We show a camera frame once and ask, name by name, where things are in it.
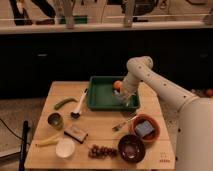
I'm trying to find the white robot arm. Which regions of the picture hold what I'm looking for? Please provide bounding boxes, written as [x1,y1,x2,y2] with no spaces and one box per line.
[118,56,213,171]

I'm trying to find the black stand post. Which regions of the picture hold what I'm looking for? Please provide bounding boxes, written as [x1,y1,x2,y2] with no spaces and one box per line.
[19,121,30,171]

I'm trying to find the blue grey sponge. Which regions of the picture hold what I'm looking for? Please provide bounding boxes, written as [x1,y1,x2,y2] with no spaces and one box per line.
[135,121,154,138]

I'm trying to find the grey towel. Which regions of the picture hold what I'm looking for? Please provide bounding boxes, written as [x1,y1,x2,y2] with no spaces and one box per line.
[114,90,130,107]

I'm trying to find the orange ball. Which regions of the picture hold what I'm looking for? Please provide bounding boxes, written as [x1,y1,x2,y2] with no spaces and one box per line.
[113,80,122,90]

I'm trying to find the green cucumber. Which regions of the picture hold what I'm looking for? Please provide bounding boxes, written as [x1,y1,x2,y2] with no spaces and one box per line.
[54,98,78,110]

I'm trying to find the orange bowl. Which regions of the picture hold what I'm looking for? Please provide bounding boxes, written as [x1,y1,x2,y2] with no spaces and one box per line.
[129,114,160,144]

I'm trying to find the bunch of brown grapes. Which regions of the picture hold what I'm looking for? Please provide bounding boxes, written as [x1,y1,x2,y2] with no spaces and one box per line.
[88,145,118,159]

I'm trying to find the white bowl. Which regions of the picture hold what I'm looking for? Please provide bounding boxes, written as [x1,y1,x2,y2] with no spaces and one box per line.
[56,138,75,158]

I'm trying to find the green plastic tray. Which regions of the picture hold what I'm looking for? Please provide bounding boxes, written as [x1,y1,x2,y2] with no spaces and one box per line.
[87,76,140,111]

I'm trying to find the small olive green cup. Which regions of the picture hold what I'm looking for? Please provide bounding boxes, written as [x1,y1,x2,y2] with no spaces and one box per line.
[47,113,64,130]

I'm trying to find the dark maroon bowl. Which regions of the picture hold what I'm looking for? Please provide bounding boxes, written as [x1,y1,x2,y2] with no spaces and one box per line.
[118,134,146,163]

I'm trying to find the brown rectangular block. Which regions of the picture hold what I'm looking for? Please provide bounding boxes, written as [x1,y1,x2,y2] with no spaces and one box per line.
[64,125,88,143]

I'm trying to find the yellow banana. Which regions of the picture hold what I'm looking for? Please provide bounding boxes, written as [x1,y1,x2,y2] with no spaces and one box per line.
[36,134,62,147]

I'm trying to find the wooden folding table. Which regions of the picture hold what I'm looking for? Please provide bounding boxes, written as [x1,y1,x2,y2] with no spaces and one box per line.
[25,82,175,170]

